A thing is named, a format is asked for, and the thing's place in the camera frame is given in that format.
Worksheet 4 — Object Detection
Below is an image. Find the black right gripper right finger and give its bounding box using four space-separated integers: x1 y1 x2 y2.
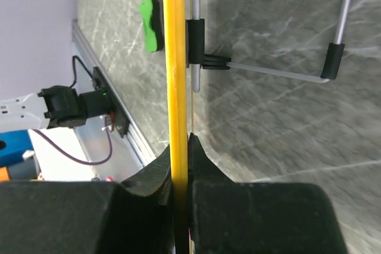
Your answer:
188 134 348 253

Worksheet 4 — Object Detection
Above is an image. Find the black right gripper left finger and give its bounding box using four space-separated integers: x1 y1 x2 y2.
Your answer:
1 149 173 253

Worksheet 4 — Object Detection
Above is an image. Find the yellow framed whiteboard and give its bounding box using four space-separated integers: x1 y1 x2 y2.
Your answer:
162 0 363 254

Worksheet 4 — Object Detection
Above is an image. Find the green whiteboard eraser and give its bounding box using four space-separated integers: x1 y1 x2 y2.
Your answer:
139 0 165 53

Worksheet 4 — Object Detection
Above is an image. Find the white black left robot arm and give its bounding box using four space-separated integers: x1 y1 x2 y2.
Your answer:
1 86 114 133

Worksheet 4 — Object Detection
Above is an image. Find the aluminium rail frame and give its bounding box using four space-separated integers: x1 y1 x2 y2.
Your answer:
73 20 155 181

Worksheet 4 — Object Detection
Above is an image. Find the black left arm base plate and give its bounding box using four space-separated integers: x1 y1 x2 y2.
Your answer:
92 67 130 137

